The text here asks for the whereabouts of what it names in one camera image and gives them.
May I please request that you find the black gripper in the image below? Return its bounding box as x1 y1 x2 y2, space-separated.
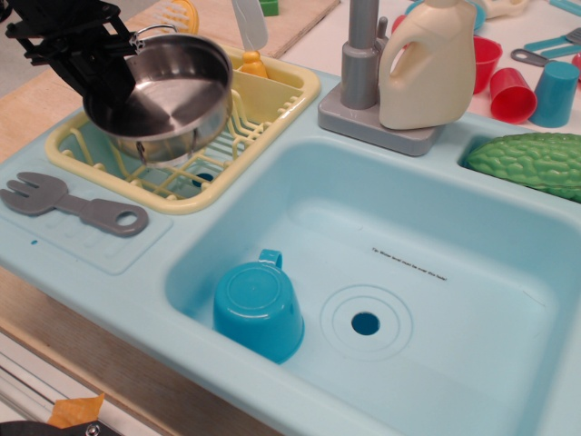
6 0 145 107

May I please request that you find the stainless steel pot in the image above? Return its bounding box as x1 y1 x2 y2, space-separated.
84 32 233 167

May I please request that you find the yellow drying rack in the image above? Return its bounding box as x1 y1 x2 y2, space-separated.
44 47 320 214

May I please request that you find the light blue toy sink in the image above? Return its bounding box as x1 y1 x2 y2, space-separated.
1 100 580 435

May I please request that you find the orange dish brush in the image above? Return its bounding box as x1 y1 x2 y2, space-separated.
152 0 200 35

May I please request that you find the grey plastic fork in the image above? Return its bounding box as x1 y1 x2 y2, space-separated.
1 172 149 237

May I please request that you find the green plastic block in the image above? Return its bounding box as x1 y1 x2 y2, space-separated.
260 0 280 17

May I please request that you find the grey toy faucet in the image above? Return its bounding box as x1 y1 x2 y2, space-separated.
318 0 443 156

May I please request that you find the blue plastic mug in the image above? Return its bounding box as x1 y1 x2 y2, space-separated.
212 249 305 363

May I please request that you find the orange tape piece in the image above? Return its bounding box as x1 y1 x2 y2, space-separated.
46 393 105 429

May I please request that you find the cream detergent bottle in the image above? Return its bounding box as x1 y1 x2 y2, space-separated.
379 1 477 130

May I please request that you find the red plastic cup upright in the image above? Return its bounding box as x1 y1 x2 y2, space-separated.
473 36 503 94

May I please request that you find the red plastic cup lying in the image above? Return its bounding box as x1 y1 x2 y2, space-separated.
489 68 537 124

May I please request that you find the blue plastic cup upside-down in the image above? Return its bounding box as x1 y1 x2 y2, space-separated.
529 62 580 128

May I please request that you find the green bumpy plastic gourd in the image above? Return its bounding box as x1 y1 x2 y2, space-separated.
465 133 580 203

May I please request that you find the teal plastic spatula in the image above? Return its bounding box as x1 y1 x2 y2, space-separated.
524 27 580 59

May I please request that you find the orange handled white knife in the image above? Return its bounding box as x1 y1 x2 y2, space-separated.
231 0 269 78

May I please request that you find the grey utensil handle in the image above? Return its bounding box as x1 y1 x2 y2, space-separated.
510 48 551 67

